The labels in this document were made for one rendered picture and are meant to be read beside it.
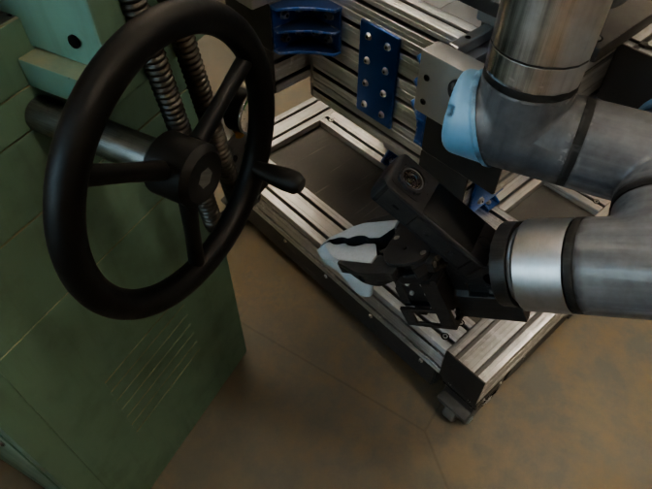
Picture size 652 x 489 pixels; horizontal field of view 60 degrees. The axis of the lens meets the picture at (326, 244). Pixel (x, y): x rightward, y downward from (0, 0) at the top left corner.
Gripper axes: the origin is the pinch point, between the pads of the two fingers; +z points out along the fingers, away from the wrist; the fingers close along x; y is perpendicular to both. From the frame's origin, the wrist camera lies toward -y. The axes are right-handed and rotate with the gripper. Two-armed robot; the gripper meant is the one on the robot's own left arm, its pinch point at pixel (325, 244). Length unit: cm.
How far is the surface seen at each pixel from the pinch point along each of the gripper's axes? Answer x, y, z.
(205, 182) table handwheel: -6.3, -12.8, 2.9
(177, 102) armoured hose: 0.6, -18.1, 9.6
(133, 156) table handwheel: -7.8, -17.2, 7.9
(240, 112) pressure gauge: 17.1, -9.0, 21.5
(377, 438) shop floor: 13, 64, 30
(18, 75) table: -7.0, -26.9, 17.8
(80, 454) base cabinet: -24, 21, 44
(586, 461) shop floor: 29, 83, -4
